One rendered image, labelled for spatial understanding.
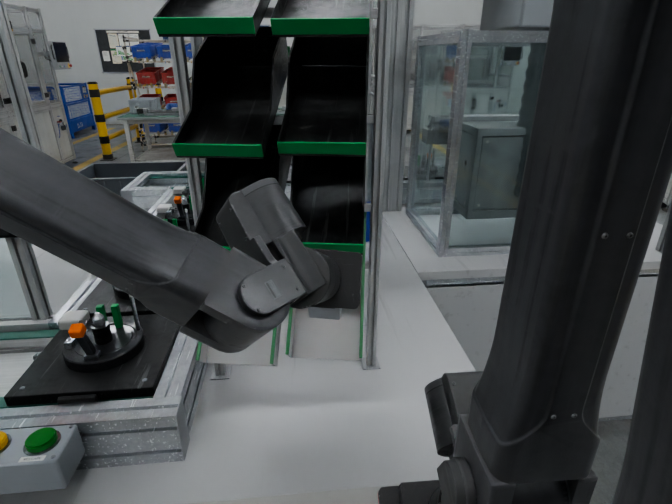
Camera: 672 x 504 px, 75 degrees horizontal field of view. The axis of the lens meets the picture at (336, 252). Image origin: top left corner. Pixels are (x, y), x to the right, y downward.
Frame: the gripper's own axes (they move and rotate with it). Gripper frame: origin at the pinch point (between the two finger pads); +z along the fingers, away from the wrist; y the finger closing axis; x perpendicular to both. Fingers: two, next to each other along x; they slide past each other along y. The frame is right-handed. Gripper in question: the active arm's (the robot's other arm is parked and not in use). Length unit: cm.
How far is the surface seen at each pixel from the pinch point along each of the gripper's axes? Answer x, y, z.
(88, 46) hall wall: -473, 674, 824
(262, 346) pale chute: 13.0, 12.7, 17.7
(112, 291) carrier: 7, 56, 40
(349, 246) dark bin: -5.3, -2.1, 10.8
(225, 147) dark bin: -17.6, 15.9, 0.4
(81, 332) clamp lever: 11.9, 41.5, 9.7
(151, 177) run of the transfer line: -42, 107, 141
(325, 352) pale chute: 13.4, 1.6, 19.8
